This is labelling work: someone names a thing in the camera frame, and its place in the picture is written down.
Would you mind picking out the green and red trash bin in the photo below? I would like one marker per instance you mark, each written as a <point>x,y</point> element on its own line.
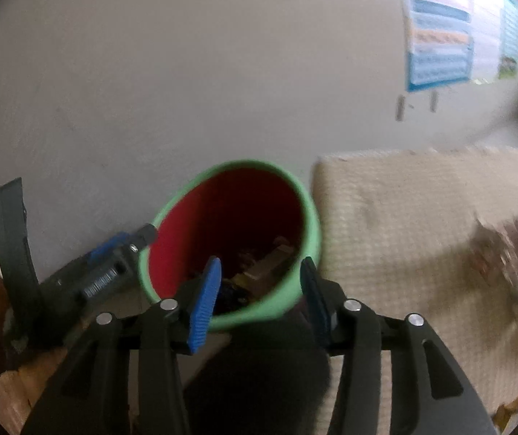
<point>226,211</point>

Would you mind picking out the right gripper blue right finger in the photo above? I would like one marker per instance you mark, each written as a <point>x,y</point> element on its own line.
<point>312,286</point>

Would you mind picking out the green picture wall poster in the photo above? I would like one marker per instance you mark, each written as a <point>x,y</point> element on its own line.
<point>508,66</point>

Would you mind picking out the beige striped floor mat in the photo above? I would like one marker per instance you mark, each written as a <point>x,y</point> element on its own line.
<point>396,228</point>

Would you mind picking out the yellow brown snack wrapper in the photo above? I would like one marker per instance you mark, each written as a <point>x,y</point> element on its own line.
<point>501,417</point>

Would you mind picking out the blue wall poster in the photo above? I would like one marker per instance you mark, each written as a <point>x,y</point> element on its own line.
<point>439,42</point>

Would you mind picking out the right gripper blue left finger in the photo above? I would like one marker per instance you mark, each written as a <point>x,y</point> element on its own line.
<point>201,308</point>

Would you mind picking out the silver plastic bottle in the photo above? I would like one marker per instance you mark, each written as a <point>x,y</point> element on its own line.
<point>493,257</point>

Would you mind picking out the white wall socket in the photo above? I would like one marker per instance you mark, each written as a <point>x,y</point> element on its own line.
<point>414,105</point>

